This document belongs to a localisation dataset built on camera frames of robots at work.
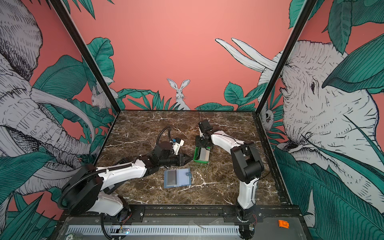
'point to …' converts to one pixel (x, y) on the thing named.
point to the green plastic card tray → (197, 155)
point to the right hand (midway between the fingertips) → (196, 141)
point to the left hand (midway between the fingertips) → (193, 158)
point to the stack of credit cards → (204, 155)
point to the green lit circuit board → (126, 230)
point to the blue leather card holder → (183, 178)
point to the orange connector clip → (283, 224)
